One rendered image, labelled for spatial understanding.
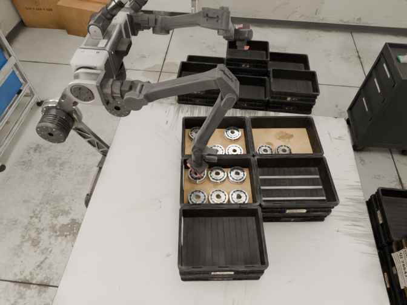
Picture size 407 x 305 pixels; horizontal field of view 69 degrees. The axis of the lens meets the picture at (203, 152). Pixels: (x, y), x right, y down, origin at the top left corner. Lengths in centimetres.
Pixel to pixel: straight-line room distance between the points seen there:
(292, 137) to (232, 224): 70
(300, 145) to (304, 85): 104
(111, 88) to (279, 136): 110
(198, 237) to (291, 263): 50
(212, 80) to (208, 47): 294
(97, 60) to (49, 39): 331
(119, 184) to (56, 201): 103
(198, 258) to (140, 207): 48
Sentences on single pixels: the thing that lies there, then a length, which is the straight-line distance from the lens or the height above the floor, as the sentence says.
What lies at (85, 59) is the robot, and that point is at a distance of 131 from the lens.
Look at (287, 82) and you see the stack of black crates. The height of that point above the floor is 49.
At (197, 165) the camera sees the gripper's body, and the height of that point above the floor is 100.
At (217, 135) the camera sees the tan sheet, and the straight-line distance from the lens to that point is 185.
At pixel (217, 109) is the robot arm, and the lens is 118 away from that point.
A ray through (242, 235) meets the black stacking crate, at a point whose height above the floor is 83.
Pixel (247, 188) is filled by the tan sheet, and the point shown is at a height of 83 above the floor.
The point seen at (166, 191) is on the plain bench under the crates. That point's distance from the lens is 178.
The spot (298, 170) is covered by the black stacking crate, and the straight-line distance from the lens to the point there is 179.
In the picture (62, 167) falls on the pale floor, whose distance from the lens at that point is 297.
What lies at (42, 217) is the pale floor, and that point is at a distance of 278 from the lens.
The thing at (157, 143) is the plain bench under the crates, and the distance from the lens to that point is 199.
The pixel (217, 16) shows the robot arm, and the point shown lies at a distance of 135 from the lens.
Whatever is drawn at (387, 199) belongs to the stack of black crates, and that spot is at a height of 27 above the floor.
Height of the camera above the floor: 226
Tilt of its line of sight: 54 degrees down
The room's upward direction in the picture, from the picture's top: 1 degrees clockwise
